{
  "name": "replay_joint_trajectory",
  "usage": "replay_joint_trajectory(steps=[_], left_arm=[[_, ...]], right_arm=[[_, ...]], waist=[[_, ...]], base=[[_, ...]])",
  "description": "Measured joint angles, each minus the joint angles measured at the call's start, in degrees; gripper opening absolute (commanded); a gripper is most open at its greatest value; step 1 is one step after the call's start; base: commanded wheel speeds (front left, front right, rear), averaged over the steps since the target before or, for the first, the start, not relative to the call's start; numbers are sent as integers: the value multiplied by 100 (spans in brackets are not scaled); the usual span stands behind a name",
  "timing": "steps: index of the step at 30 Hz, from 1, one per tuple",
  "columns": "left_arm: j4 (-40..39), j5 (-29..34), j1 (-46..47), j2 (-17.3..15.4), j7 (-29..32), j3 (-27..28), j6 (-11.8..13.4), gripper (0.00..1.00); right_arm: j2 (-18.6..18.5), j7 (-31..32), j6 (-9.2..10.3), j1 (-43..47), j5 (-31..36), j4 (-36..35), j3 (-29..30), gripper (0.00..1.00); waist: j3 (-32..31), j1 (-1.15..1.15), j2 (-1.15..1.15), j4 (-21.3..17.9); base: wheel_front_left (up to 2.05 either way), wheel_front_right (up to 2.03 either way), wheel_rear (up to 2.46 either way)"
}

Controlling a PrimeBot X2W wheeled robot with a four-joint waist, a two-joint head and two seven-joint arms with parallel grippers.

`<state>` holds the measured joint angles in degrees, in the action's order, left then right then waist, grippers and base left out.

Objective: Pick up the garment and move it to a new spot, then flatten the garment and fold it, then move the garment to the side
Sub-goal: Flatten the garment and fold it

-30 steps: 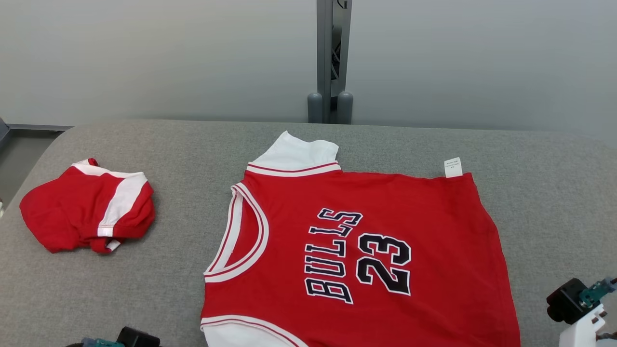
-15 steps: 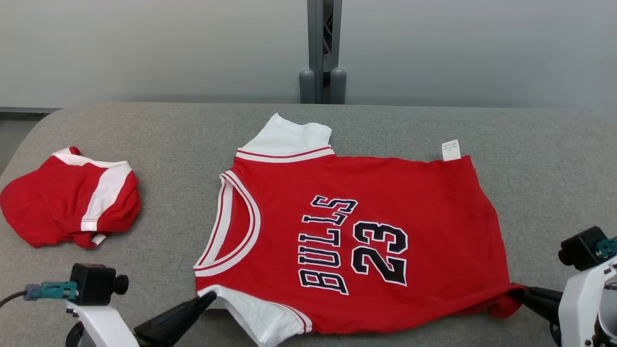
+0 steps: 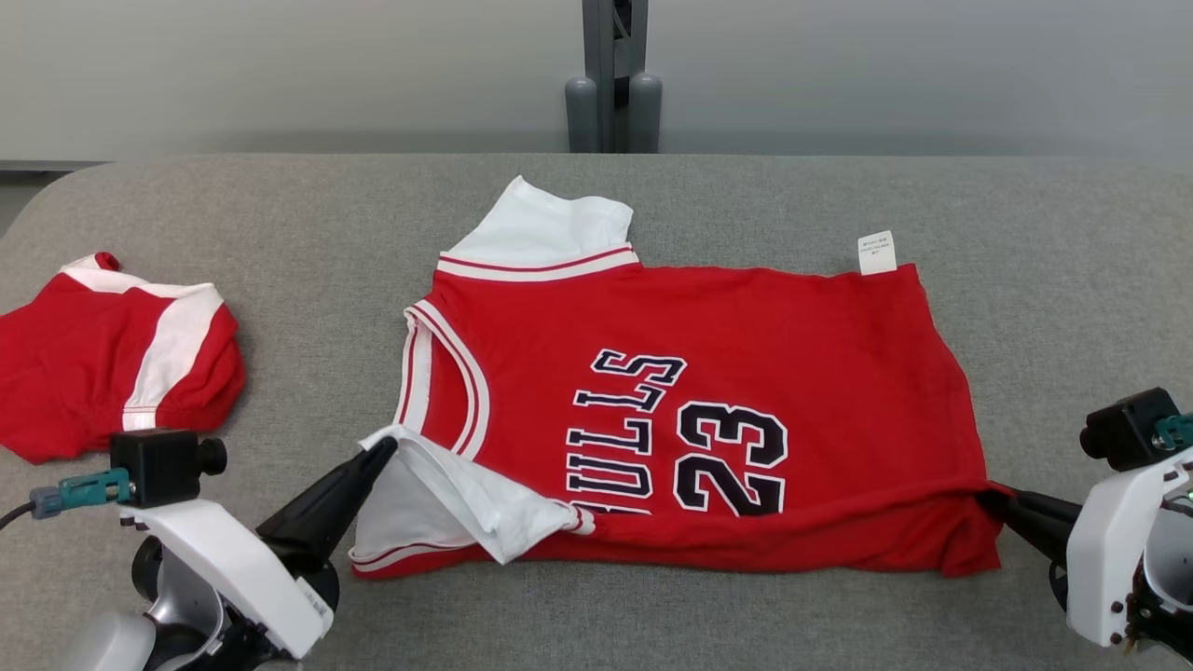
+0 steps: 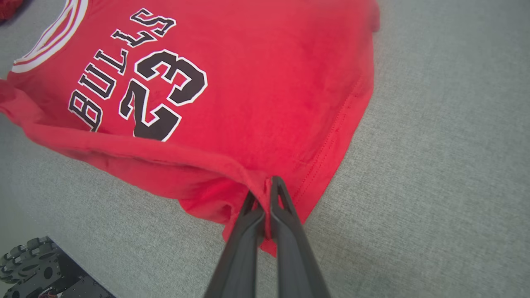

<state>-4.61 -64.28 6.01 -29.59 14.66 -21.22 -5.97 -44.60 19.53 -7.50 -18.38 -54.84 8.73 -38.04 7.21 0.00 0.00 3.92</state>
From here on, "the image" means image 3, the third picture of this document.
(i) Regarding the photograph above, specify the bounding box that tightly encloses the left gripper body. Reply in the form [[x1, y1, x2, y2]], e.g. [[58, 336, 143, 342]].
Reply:
[[121, 499, 335, 661]]

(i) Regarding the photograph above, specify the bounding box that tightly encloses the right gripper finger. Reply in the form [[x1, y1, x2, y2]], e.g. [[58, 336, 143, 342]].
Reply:
[[1002, 514, 1073, 565], [977, 488, 1082, 533]]

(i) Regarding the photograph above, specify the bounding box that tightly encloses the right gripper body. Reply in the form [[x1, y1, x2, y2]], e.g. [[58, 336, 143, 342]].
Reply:
[[1065, 445, 1193, 649]]

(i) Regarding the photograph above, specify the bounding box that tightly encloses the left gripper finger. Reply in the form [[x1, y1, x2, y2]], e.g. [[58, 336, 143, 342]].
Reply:
[[281, 477, 378, 575], [256, 436, 400, 552]]

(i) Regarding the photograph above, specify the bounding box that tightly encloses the red shorts white stripe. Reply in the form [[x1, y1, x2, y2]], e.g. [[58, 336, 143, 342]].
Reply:
[[0, 252, 248, 465]]

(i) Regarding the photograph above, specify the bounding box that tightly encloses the red basketball jersey white trim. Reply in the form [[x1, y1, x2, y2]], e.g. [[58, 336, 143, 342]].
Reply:
[[350, 175, 1012, 581]]

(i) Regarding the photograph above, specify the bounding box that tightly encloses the grey fabric sofa seat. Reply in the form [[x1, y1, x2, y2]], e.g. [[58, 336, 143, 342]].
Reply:
[[0, 154, 1193, 671]]

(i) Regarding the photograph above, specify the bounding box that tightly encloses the left teal plug black cable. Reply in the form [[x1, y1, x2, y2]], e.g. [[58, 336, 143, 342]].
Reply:
[[0, 468, 131, 532]]

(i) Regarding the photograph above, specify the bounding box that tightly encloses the grey metal partition post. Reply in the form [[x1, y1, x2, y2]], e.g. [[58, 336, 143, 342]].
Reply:
[[565, 0, 664, 155]]

